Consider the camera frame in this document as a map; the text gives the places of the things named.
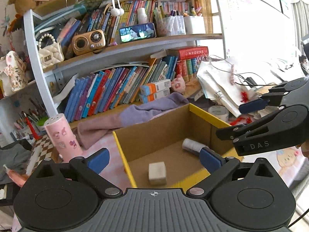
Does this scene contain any orange white box upper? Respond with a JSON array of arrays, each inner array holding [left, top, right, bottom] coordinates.
[[140, 79, 171, 96]]

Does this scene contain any pink water bottle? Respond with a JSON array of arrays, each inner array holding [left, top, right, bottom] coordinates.
[[3, 165, 29, 188]]

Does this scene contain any gold retro radio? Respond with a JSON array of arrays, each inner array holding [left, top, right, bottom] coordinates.
[[72, 29, 106, 55]]

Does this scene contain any white foam block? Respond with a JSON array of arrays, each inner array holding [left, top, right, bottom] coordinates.
[[148, 162, 167, 186]]

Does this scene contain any white rabbit doll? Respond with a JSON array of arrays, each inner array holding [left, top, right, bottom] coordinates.
[[1, 51, 28, 97]]

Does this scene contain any pink checkered tablecloth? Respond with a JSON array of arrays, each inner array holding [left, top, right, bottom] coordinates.
[[9, 132, 309, 232]]

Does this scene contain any orange white box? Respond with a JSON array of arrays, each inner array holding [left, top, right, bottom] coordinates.
[[140, 79, 171, 96], [139, 89, 170, 104]]

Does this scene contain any yellow cardboard box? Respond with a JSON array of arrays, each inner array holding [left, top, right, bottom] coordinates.
[[113, 104, 238, 190]]

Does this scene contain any white tote bag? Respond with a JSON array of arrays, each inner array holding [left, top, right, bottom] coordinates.
[[197, 55, 267, 117]]

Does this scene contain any pink purple cloth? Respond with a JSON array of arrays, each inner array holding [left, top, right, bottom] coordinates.
[[74, 92, 189, 149]]

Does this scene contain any pink cylindrical container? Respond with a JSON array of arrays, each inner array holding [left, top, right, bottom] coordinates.
[[44, 114, 83, 163]]

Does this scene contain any white pen holder box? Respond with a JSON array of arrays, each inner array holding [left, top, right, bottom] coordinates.
[[183, 16, 206, 35]]

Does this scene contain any pink pig figurine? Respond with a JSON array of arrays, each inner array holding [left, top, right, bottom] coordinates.
[[171, 74, 185, 94]]

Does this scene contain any cream quilted handbag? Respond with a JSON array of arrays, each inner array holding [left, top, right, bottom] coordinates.
[[38, 33, 65, 69]]

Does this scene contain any grey cloth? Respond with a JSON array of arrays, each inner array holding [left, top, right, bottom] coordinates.
[[1, 143, 31, 184]]

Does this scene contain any orange white box lower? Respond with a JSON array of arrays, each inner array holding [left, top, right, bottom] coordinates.
[[139, 89, 170, 104]]

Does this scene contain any smartphone on shelf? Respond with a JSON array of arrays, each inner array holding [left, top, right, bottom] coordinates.
[[119, 23, 156, 43]]

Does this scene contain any wooden chessboard box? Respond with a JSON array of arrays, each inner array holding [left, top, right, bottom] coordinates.
[[26, 134, 59, 176]]

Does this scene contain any red thick dictionary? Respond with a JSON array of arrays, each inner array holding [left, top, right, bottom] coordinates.
[[166, 46, 208, 60]]

